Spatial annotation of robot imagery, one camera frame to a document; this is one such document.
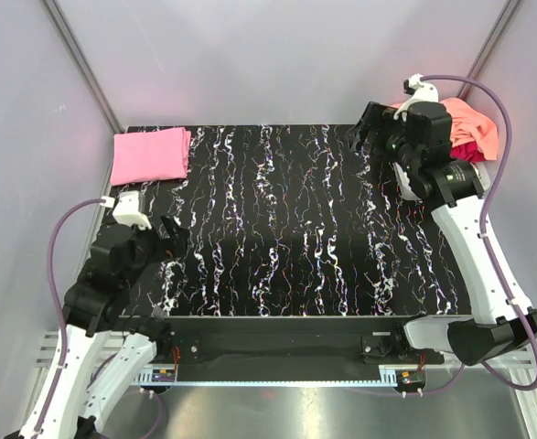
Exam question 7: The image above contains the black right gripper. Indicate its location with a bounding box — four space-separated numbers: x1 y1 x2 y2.
346 102 419 174

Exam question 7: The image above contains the salmon orange t shirt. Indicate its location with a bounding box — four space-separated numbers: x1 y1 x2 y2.
441 98 499 161

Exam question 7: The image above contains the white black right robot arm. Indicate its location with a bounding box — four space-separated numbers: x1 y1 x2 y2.
348 102 537 366

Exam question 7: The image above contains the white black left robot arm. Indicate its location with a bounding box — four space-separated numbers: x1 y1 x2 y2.
11 217 189 438

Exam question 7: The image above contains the folded pink t shirt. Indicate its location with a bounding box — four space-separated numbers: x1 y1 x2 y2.
110 127 191 187

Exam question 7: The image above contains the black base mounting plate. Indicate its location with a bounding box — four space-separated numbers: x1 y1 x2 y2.
163 316 444 385

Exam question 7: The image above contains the magenta crumpled t shirt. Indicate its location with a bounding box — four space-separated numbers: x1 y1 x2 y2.
450 142 485 164

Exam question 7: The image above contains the left electronics board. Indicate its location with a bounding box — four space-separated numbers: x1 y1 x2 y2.
151 369 177 383

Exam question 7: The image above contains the electronics board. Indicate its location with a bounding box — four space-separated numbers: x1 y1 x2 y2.
397 369 426 388
151 369 177 383

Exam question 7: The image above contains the right electronics board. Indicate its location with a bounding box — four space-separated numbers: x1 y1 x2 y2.
397 369 426 388

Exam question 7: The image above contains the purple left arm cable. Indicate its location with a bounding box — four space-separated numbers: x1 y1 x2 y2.
48 197 113 380

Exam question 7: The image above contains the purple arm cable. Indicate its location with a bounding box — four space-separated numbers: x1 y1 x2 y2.
421 75 537 392
48 197 113 380

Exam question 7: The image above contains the aluminium front rail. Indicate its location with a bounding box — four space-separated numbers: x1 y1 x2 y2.
36 332 124 368

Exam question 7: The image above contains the right aluminium frame post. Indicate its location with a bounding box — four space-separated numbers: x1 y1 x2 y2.
467 0 525 80

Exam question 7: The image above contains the aluminium frame post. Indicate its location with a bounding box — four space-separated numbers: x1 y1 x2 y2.
467 0 525 80
39 0 124 134

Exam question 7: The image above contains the grey slotted cable duct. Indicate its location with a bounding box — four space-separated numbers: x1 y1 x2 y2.
133 365 427 390

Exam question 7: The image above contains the left aluminium frame post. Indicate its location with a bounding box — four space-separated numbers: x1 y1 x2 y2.
39 0 124 134

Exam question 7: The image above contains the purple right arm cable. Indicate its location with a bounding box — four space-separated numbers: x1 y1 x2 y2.
421 75 537 392

